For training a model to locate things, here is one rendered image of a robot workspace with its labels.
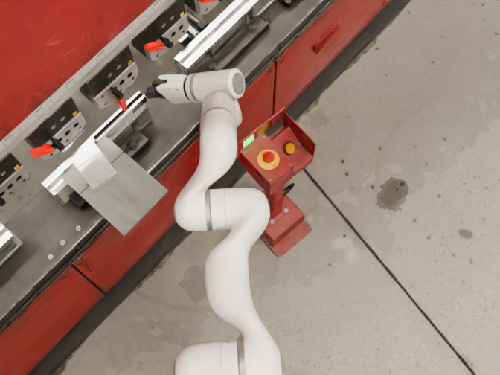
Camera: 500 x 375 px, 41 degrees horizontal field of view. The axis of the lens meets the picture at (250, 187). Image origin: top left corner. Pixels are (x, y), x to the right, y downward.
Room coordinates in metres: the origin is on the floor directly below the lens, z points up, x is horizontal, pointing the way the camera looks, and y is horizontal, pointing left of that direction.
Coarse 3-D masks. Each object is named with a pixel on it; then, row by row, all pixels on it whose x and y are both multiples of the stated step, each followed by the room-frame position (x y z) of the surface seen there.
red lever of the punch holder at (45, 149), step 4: (52, 140) 0.71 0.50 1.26; (56, 140) 0.71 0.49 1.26; (48, 144) 0.69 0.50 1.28; (52, 144) 0.70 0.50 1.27; (56, 144) 0.70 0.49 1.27; (60, 144) 0.70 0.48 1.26; (36, 148) 0.67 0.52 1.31; (40, 148) 0.67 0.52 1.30; (44, 148) 0.68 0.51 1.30; (48, 148) 0.68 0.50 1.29; (52, 148) 0.68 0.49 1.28; (56, 148) 0.69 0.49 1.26; (60, 148) 0.69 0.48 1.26; (64, 148) 0.70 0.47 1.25; (32, 152) 0.66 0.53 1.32; (36, 152) 0.66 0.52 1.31; (40, 152) 0.66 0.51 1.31; (44, 152) 0.67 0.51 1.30; (48, 152) 0.67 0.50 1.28; (32, 156) 0.65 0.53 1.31; (36, 156) 0.65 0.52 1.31; (40, 156) 0.66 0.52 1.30
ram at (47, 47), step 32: (0, 0) 0.78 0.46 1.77; (32, 0) 0.82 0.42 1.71; (64, 0) 0.86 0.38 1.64; (96, 0) 0.91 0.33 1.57; (128, 0) 0.97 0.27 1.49; (0, 32) 0.75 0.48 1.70; (32, 32) 0.79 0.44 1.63; (64, 32) 0.84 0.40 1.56; (96, 32) 0.89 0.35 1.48; (0, 64) 0.73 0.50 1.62; (32, 64) 0.77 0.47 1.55; (64, 64) 0.81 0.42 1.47; (0, 96) 0.70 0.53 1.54; (32, 96) 0.74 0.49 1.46; (64, 96) 0.79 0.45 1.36; (0, 128) 0.67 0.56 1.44; (32, 128) 0.71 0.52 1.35
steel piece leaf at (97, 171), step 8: (96, 160) 0.76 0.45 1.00; (104, 160) 0.76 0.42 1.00; (80, 168) 0.74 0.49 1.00; (88, 168) 0.74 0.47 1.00; (96, 168) 0.74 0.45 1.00; (104, 168) 0.73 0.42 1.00; (112, 168) 0.73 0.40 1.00; (88, 176) 0.71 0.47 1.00; (96, 176) 0.71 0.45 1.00; (104, 176) 0.71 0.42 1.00; (112, 176) 0.70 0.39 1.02; (96, 184) 0.69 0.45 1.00; (104, 184) 0.68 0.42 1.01
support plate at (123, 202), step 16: (96, 144) 0.81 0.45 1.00; (112, 144) 0.81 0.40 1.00; (112, 160) 0.76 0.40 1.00; (128, 160) 0.76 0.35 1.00; (64, 176) 0.71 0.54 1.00; (80, 176) 0.71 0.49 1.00; (128, 176) 0.71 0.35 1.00; (144, 176) 0.71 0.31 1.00; (80, 192) 0.66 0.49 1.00; (96, 192) 0.66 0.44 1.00; (112, 192) 0.66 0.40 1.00; (128, 192) 0.66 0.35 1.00; (144, 192) 0.66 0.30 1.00; (160, 192) 0.66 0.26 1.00; (96, 208) 0.61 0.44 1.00; (112, 208) 0.61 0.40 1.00; (128, 208) 0.61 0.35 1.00; (144, 208) 0.61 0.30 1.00; (112, 224) 0.56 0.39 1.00; (128, 224) 0.56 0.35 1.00
